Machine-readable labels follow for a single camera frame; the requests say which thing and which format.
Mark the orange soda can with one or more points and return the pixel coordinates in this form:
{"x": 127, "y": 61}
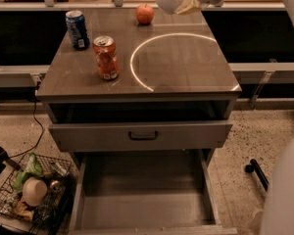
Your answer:
{"x": 106, "y": 56}

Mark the blue soda can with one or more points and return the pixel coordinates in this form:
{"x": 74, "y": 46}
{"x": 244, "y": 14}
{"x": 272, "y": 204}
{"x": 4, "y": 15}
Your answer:
{"x": 76, "y": 26}

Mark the red apple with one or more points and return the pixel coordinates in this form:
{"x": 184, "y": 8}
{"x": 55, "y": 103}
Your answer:
{"x": 144, "y": 14}

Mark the grey drawer cabinet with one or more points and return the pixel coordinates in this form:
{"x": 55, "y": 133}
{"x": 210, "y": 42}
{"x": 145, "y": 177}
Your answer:
{"x": 172, "y": 70}

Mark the black chair leg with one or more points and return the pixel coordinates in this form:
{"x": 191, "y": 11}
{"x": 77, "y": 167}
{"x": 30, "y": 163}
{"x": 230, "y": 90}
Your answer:
{"x": 253, "y": 166}

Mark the grey middle drawer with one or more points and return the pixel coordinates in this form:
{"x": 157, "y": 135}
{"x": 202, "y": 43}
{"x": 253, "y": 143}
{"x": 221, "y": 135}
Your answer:
{"x": 144, "y": 136}

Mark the grey open bottom drawer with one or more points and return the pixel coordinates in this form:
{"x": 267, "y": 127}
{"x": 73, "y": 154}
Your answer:
{"x": 145, "y": 193}

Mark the green chip bag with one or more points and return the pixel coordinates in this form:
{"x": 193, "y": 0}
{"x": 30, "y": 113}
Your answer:
{"x": 33, "y": 168}

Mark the beige cup in basket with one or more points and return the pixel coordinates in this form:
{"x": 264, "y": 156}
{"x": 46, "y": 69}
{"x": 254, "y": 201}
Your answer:
{"x": 34, "y": 191}

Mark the black wire basket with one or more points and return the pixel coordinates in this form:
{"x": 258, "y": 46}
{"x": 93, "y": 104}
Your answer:
{"x": 48, "y": 217}

